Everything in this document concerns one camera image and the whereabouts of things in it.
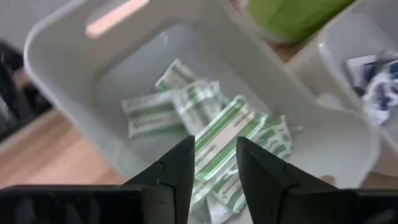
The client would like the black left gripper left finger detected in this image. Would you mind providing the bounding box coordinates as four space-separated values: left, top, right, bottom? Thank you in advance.
0 135 196 224

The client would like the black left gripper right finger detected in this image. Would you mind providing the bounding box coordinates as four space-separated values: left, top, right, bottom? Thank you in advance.
235 136 398 224

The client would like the white plastic storage bin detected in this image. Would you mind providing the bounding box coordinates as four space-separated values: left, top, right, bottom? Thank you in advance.
23 0 382 224
285 0 398 178

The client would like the green wipes canister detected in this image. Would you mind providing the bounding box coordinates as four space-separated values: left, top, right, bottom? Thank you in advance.
247 0 356 45

